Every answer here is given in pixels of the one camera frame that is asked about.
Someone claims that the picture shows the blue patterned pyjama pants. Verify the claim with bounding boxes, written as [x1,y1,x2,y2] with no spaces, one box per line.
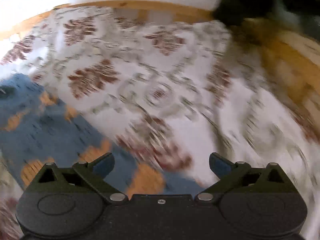
[0,73,208,198]

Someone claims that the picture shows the white floral bedspread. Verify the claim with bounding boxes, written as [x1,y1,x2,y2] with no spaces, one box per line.
[1,7,319,239]

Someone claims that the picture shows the dark jacket on bedpost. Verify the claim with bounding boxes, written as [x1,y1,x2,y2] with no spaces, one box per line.
[212,0,320,28]

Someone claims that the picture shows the wooden bed frame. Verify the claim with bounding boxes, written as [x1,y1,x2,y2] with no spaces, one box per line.
[0,0,320,111]

